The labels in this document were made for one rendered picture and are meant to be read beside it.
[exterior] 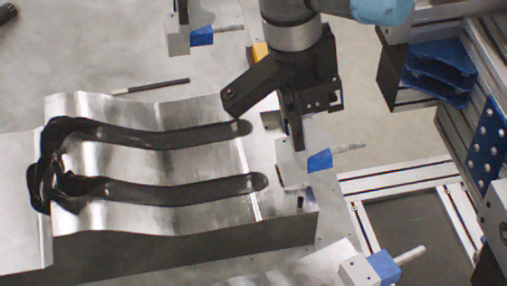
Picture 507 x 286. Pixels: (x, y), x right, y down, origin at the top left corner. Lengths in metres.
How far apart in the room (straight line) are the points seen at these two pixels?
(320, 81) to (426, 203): 1.05
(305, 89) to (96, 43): 0.59
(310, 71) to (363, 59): 1.61
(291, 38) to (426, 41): 0.47
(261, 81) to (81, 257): 0.36
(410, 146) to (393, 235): 0.51
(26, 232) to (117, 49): 0.45
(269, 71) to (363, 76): 1.58
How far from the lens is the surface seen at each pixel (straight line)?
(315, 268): 1.22
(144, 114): 1.35
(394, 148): 2.49
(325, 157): 1.22
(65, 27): 1.64
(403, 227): 2.07
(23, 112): 1.50
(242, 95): 1.11
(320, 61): 1.11
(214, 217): 1.22
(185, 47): 1.40
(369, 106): 2.59
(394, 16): 0.96
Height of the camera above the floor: 1.89
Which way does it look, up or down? 50 degrees down
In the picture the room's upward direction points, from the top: 2 degrees clockwise
